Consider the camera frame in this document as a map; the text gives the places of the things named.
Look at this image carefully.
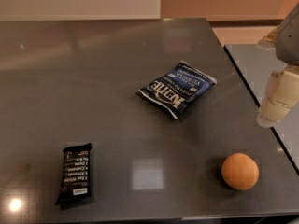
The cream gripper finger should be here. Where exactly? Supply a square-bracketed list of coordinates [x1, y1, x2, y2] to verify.
[256, 65, 299, 128]
[257, 27, 279, 49]

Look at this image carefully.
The blue Kettle chip bag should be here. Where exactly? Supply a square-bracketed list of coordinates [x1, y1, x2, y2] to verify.
[138, 61, 217, 119]

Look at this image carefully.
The grey side table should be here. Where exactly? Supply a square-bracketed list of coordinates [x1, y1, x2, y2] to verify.
[224, 44, 299, 174]

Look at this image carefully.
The orange fruit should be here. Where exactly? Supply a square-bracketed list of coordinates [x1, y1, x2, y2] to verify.
[221, 153, 259, 190]

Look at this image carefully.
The black snack bar wrapper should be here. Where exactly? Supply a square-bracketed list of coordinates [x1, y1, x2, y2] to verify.
[55, 143, 92, 205]

